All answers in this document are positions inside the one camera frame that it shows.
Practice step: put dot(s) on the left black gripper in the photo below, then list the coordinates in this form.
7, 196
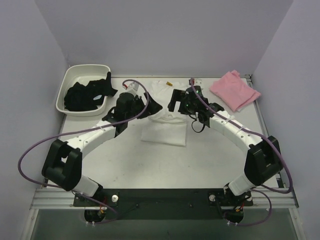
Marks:
146, 106

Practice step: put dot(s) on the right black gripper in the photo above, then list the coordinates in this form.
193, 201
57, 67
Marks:
180, 102

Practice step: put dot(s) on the white t shirt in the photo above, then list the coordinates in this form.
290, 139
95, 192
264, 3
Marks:
165, 127

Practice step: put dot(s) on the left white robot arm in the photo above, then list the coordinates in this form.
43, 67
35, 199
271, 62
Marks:
63, 164

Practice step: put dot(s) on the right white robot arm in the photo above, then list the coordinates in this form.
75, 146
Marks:
261, 163

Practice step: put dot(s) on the pink folded t shirt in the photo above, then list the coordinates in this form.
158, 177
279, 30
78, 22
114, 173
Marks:
234, 92

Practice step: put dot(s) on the black t shirt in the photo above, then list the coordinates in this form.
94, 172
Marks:
82, 98

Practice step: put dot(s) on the white plastic bin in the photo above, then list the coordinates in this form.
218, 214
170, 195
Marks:
82, 74

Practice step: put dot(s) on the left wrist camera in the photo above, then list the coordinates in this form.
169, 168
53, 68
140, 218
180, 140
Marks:
131, 88

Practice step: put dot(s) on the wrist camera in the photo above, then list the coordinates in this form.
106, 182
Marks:
131, 88
198, 82

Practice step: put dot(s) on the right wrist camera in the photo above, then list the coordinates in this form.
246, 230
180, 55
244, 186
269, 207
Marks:
198, 82

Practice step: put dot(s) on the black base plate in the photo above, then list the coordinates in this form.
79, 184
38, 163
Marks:
164, 204

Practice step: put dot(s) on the aluminium front rail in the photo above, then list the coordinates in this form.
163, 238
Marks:
58, 199

